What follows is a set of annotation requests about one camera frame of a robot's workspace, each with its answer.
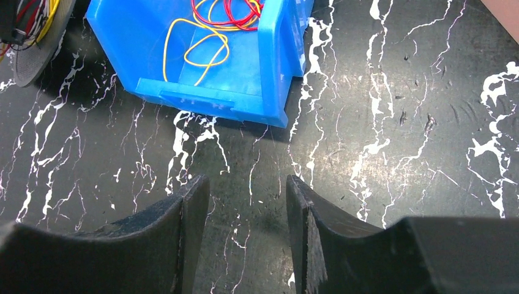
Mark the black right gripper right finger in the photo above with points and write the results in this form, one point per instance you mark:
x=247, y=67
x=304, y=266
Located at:
x=335, y=252

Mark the black cable spool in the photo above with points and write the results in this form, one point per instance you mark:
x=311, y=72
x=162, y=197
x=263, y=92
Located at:
x=32, y=31

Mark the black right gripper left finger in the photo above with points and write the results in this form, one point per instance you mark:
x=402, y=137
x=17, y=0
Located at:
x=153, y=251

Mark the peach desk file organizer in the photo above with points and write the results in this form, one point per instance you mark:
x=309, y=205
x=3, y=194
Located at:
x=506, y=12

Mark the blue plastic bin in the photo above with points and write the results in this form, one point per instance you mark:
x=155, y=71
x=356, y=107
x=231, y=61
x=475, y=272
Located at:
x=162, y=56

